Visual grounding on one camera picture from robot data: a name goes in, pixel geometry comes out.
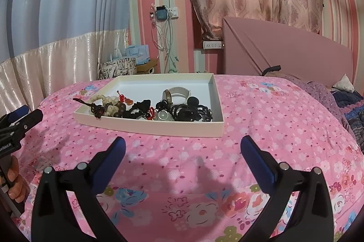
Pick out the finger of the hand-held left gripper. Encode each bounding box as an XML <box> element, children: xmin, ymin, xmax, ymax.
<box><xmin>11</xmin><ymin>110</ymin><xmax>44</xmax><ymax>140</ymax></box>
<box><xmin>0</xmin><ymin>106</ymin><xmax>29</xmax><ymax>129</ymax></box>

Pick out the blue charger device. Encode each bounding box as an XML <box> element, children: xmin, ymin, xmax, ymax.
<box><xmin>155</xmin><ymin>5</ymin><xmax>169</xmax><ymax>21</ymax></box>

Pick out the pink padded headboard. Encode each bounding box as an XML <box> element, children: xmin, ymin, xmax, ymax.
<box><xmin>222</xmin><ymin>16</ymin><xmax>354</xmax><ymax>86</ymax></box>

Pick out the white shallow tray box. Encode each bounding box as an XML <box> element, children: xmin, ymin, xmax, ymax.
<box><xmin>73</xmin><ymin>73</ymin><xmax>225</xmax><ymax>138</ymax></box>

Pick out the white power strip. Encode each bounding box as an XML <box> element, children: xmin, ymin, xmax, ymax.
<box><xmin>203</xmin><ymin>41</ymin><xmax>223</xmax><ymax>50</ymax></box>

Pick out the person's left hand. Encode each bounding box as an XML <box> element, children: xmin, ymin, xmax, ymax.
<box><xmin>7</xmin><ymin>158</ymin><xmax>29</xmax><ymax>204</ymax></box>

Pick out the amber pendant black cord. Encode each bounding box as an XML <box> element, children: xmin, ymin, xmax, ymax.
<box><xmin>73</xmin><ymin>97</ymin><xmax>107</xmax><ymax>119</ymax></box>

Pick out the pink floral bed sheet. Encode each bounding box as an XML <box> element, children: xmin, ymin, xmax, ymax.
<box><xmin>14</xmin><ymin>73</ymin><xmax>364</xmax><ymax>242</ymax></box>

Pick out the white pillow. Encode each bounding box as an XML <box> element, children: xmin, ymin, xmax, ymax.
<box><xmin>332</xmin><ymin>74</ymin><xmax>354</xmax><ymax>93</ymax></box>

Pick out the orange agate charm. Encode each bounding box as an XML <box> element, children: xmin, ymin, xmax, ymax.
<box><xmin>116</xmin><ymin>91</ymin><xmax>135</xmax><ymax>105</ymax></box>

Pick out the black crochet scrunchie red flower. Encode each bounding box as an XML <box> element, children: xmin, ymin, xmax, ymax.
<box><xmin>133</xmin><ymin>99</ymin><xmax>156</xmax><ymax>121</ymax></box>

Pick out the bunch of white charging cables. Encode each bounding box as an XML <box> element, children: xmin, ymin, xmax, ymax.
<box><xmin>151</xmin><ymin>17</ymin><xmax>179</xmax><ymax>73</ymax></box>

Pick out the rose patterned gift bag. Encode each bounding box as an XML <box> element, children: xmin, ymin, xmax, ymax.
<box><xmin>99</xmin><ymin>58</ymin><xmax>136</xmax><ymax>80</ymax></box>

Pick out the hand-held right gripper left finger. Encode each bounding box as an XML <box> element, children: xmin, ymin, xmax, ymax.
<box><xmin>31</xmin><ymin>136</ymin><xmax>127</xmax><ymax>242</ymax></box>

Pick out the brown cardboard box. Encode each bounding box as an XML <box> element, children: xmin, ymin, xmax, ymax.
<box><xmin>136</xmin><ymin>59</ymin><xmax>158</xmax><ymax>74</ymax></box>

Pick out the pale blue gift bag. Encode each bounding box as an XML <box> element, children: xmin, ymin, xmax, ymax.
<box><xmin>125</xmin><ymin>44</ymin><xmax>150</xmax><ymax>66</ymax></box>

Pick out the blue and cream curtain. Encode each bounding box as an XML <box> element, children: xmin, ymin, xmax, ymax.
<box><xmin>0</xmin><ymin>0</ymin><xmax>137</xmax><ymax>117</ymax></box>

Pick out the black strap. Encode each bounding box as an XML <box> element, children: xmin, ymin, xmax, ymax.
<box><xmin>262</xmin><ymin>65</ymin><xmax>281</xmax><ymax>76</ymax></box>

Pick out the black cord necklace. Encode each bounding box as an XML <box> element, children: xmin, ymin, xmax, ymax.
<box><xmin>170</xmin><ymin>104</ymin><xmax>212</xmax><ymax>122</ymax></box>

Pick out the rose gold watch white strap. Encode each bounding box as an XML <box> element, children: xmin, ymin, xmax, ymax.
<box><xmin>156</xmin><ymin>86</ymin><xmax>190</xmax><ymax>109</ymax></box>

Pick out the dark wooden bead bracelet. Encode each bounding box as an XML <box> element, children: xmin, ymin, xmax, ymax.
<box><xmin>113</xmin><ymin>105</ymin><xmax>135</xmax><ymax>119</ymax></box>

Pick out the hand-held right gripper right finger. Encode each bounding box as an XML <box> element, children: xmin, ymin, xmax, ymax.
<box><xmin>240</xmin><ymin>135</ymin><xmax>334</xmax><ymax>242</ymax></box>

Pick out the purple and blue quilt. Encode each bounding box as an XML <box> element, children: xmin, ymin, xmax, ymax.
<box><xmin>284</xmin><ymin>74</ymin><xmax>364</xmax><ymax>140</ymax></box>

